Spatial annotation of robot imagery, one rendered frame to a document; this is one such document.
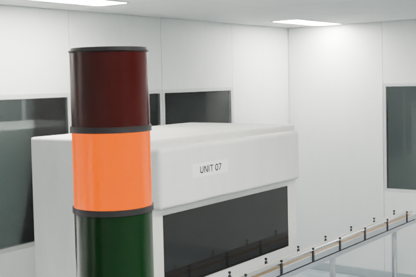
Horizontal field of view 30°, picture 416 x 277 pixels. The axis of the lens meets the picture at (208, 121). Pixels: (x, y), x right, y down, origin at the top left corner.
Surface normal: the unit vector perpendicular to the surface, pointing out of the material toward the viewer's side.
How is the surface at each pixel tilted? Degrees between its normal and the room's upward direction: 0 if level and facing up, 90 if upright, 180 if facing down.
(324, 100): 90
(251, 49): 90
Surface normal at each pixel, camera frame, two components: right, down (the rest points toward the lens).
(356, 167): -0.59, 0.06
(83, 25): 0.81, 0.01
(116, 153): 0.23, 0.04
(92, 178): -0.39, 0.06
